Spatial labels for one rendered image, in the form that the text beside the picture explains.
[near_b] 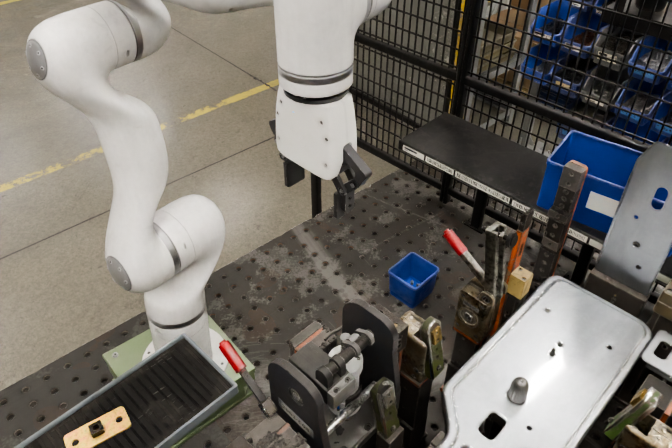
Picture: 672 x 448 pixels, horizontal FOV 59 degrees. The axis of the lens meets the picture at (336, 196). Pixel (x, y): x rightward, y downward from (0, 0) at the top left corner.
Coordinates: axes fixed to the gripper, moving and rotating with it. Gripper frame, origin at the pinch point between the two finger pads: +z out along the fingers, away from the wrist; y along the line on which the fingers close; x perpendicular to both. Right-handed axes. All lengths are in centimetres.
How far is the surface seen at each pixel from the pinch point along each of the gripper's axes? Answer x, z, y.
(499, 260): 36.7, 31.2, 10.2
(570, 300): 50, 45, 21
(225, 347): -12.3, 29.3, -9.1
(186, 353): -17.5, 28.7, -12.1
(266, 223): 91, 145, -135
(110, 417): -31.2, 28.4, -10.3
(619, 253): 62, 38, 24
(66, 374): -27, 75, -61
